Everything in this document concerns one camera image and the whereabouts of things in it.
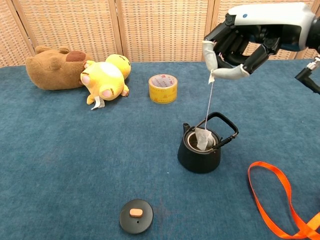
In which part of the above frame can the orange lanyard ribbon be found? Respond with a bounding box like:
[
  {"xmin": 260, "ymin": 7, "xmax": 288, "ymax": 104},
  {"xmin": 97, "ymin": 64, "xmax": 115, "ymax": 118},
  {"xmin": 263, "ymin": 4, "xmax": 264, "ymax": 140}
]
[{"xmin": 247, "ymin": 161, "xmax": 320, "ymax": 240}]

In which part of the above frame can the pyramid tea bag with string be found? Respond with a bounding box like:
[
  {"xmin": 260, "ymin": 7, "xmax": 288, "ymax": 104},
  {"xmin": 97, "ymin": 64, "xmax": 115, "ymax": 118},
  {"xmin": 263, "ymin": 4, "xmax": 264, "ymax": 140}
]
[{"xmin": 194, "ymin": 69, "xmax": 216, "ymax": 152}]

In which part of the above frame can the yellow packing tape roll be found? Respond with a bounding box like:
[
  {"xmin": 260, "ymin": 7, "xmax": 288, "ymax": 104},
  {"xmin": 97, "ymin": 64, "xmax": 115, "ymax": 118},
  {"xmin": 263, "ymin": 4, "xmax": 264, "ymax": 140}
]
[{"xmin": 148, "ymin": 73, "xmax": 179, "ymax": 105}]

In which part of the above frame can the black cast iron teapot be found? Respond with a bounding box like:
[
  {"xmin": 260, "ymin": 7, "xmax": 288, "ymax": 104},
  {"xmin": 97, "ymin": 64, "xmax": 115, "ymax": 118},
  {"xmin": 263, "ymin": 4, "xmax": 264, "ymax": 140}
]
[{"xmin": 177, "ymin": 111, "xmax": 239, "ymax": 174}]

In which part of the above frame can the yellow cat plush toy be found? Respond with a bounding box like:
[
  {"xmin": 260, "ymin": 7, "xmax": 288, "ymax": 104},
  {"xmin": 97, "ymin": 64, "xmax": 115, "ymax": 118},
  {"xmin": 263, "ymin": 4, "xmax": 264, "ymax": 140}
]
[{"xmin": 79, "ymin": 53, "xmax": 132, "ymax": 111}]

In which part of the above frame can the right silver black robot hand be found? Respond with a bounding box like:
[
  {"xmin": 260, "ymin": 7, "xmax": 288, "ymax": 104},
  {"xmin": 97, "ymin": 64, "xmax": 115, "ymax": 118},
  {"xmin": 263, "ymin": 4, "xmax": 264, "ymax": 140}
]
[{"xmin": 201, "ymin": 1, "xmax": 316, "ymax": 81}]

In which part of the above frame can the brown capybara plush toy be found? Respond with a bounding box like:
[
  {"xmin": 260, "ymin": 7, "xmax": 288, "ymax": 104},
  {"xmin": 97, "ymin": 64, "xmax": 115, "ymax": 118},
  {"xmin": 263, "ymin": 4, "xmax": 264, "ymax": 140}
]
[{"xmin": 25, "ymin": 45, "xmax": 94, "ymax": 91}]

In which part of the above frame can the blue carpet table cover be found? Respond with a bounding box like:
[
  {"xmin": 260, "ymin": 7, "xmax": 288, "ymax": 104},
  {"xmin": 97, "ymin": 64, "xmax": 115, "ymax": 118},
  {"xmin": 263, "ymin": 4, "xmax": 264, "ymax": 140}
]
[{"xmin": 0, "ymin": 58, "xmax": 320, "ymax": 240}]

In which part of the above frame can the black teapot lid orange knob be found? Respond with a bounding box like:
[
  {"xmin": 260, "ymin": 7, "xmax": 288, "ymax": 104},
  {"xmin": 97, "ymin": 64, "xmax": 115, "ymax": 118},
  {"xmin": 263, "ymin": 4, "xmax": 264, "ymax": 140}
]
[{"xmin": 118, "ymin": 198, "xmax": 154, "ymax": 235}]

